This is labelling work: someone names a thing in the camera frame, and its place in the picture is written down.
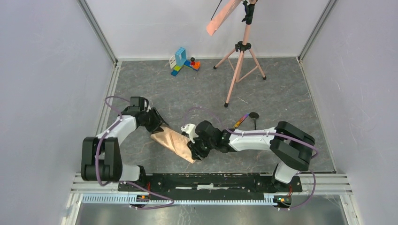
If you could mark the peach cloth napkin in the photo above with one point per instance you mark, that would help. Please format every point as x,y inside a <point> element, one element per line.
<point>174,141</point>

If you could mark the pink panel on tripod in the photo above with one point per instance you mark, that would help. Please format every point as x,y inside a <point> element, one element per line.
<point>221,16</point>

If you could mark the colourful toy brick structure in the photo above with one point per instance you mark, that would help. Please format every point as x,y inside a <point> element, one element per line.
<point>180,60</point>

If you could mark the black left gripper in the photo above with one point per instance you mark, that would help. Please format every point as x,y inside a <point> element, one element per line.
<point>151,111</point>

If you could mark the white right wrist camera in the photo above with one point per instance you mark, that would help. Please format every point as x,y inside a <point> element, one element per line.
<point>189,129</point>

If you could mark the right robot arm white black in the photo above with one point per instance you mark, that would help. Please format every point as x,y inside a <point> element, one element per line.
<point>294,147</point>

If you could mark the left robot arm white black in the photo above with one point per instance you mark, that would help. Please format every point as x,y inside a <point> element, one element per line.
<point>101,158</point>

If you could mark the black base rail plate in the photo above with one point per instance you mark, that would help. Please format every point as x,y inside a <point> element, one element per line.
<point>217,186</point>

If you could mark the aluminium frame rail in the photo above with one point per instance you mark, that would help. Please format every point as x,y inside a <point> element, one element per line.
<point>326,199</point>

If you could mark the pink tripod stand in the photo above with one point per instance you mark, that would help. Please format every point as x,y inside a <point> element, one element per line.
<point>242,47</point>

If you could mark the black utensil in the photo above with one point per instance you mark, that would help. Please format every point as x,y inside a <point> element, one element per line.
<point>254,116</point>

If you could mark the iridescent rainbow knife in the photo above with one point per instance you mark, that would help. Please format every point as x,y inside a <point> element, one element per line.
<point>239,122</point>

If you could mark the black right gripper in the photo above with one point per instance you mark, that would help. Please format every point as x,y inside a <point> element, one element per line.
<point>196,153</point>

